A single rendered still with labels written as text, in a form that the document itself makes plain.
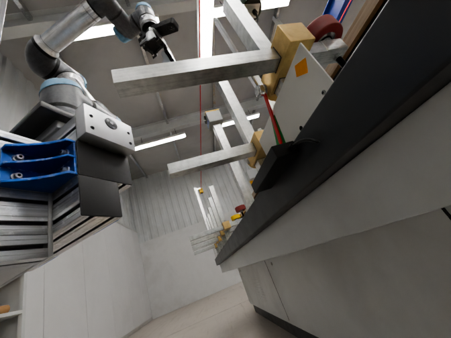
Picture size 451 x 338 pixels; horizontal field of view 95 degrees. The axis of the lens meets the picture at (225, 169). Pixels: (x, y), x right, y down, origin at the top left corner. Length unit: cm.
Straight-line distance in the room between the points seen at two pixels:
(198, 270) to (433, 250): 762
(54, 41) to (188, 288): 756
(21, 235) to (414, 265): 81
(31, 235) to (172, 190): 830
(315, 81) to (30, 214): 56
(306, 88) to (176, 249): 793
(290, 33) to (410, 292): 64
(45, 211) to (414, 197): 62
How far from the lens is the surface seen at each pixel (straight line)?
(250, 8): 68
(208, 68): 37
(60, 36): 119
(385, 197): 36
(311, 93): 37
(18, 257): 52
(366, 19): 59
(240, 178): 87
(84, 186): 51
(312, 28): 53
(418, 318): 77
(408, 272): 70
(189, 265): 804
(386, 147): 33
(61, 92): 85
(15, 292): 323
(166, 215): 848
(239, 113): 71
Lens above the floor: 55
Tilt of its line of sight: 24 degrees up
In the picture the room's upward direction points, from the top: 22 degrees counter-clockwise
